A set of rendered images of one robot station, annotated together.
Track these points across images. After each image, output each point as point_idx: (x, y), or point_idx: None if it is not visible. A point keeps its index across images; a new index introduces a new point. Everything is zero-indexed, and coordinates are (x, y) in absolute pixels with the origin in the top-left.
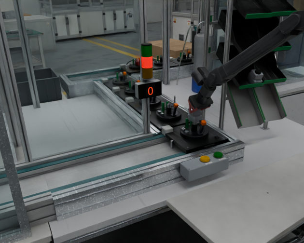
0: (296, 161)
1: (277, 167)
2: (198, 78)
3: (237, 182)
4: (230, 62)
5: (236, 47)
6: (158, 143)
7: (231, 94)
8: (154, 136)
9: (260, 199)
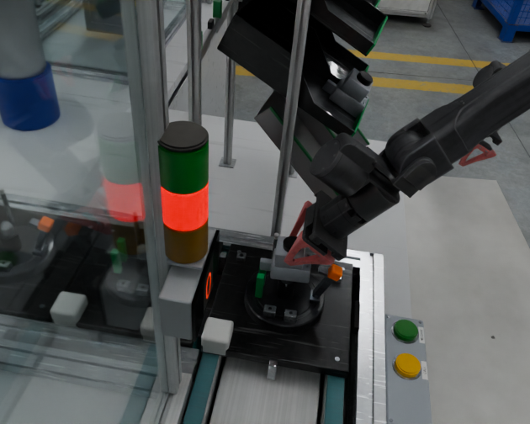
0: (424, 227)
1: (423, 261)
2: (354, 179)
3: (438, 353)
4: (478, 113)
5: (337, 31)
6: (214, 386)
7: (307, 151)
8: (198, 378)
9: (507, 363)
